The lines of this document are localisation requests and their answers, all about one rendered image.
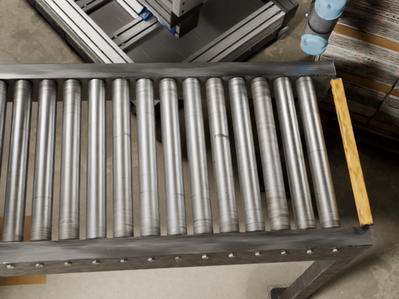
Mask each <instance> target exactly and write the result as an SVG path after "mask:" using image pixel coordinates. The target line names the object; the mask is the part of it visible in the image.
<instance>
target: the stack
mask: <svg viewBox="0 0 399 299"><path fill-rule="evenodd" d="M336 24H339V25H342V26H345V27H349V28H352V29H355V30H359V31H362V32H365V33H368V34H372V35H374V36H378V37H381V38H384V39H387V40H390V41H393V42H396V43H399V0H347V1H346V5H345V8H344V11H343V13H342V14H341V15H340V17H339V19H338V21H337V23H336ZM319 61H333V62H334V67H335V69H336V70H339V71H342V72H346V73H348V74H352V75H355V76H358V77H362V78H366V79H369V80H371V81H375V82H378V83H380V84H384V85H387V86H390V87H392V86H393V85H394V88H393V89H396V90H399V52H396V51H393V50H389V49H386V48H384V47H380V46H377V45H374V44H371V43H368V42H364V41H362V40H358V39H355V38H352V37H349V36H346V35H343V34H340V33H336V32H334V31H332V33H331V35H330V38H329V39H328V45H327V48H326V50H325V52H324V53H323V54H321V55H320V58H319ZM342 82H343V87H344V92H345V95H346V98H347V105H348V108H349V112H352V113H354V114H358V115H360V116H363V117H366V118H369V117H370V116H371V117H372V118H371V119H372V120H375V121H378V122H382V123H385V124H387V125H391V126H395V127H397V128H399V97H396V96H392V95H390V92H389V93H385V92H383V91H379V90H376V89H373V88H370V87H366V86H364V85H360V84H356V83H354V82H351V81H347V80H344V79H342ZM393 89H392V90H393ZM320 102H322V103H325V104H329V105H331V106H334V107H335V103H334V97H333V92H332V88H331V86H330V88H329V90H328V91H327V93H326V95H325V97H323V98H322V99H321V101H320ZM318 110H319V115H320V120H321V125H322V129H323V130H326V131H329V132H332V133H336V134H338V135H341V131H340V127H339V126H336V125H333V124H330V123H327V122H328V120H329V119H332V120H335V121H338V117H337V114H336V113H333V112H330V111H328V110H324V109H321V108H318ZM350 119H351V118H350ZM351 124H352V126H353V127H355V128H359V129H362V130H364V131H368V132H371V133H374V134H377V135H380V136H384V137H386V138H389V139H393V140H395V141H398V142H399V134H397V133H394V132H390V131H387V130H384V129H381V128H377V127H375V126H371V125H368V123H367V122H366V123H363V122H360V121H358V120H354V119H351ZM353 132H354V131H353ZM354 137H355V140H356V141H359V142H362V143H365V144H368V145H371V146H374V147H377V148H380V149H383V150H386V151H389V152H393V153H395V154H398V155H399V146H396V145H393V144H390V143H387V142H384V141H381V140H378V139H375V138H372V137H369V136H366V135H363V134H361V133H357V132H354Z"/></svg>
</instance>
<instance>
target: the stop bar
mask: <svg viewBox="0 0 399 299"><path fill-rule="evenodd" d="M330 83H331V88H332V94H333V97H334V103H335V108H336V111H337V117H338V122H339V125H340V131H341V136H342V140H343V145H344V150H345V154H346V160H347V165H348V168H349V173H350V179H351V184H352V188H353V193H354V198H355V202H356V208H357V213H358V216H359V221H360V226H361V227H362V228H364V227H372V226H373V225H374V223H373V218H372V213H371V208H370V204H369V199H368V194H367V191H366V186H365V181H364V178H363V173H362V168H361V165H360V159H359V154H358V151H357V146H356V141H355V137H354V132H353V127H352V122H351V119H350V114H349V108H348V105H347V98H346V95H345V92H344V87H343V82H342V79H341V78H332V79H331V81H330Z"/></svg>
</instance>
